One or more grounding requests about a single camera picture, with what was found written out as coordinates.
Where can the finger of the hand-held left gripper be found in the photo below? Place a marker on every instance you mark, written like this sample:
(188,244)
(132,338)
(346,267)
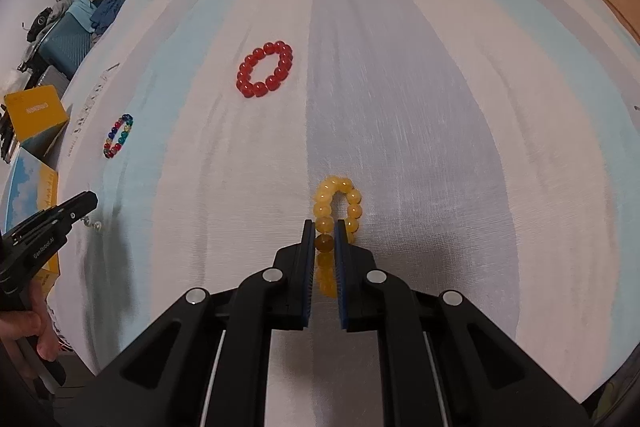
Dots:
(80,199)
(70,216)

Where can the person's left hand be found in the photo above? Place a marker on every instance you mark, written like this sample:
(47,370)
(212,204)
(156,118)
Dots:
(30,329)

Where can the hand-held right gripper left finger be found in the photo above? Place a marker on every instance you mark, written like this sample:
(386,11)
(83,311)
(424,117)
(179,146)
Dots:
(306,267)

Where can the blue and yellow cardboard box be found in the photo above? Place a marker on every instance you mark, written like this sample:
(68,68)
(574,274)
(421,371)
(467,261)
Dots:
(30,182)

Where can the striped blanket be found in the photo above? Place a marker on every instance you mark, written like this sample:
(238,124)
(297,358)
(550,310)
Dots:
(425,107)

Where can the dark blue clothes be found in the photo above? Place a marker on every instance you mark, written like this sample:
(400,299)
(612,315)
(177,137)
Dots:
(107,7)

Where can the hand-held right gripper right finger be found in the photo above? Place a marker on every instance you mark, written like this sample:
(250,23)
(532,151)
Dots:
(342,272)

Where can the light blue towel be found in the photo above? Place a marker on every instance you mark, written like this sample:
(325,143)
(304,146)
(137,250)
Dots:
(80,9)

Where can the pile of dark items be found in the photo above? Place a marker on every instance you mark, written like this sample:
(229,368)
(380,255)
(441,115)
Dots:
(40,22)

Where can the teal suitcase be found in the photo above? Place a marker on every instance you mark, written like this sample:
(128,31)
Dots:
(65,42)

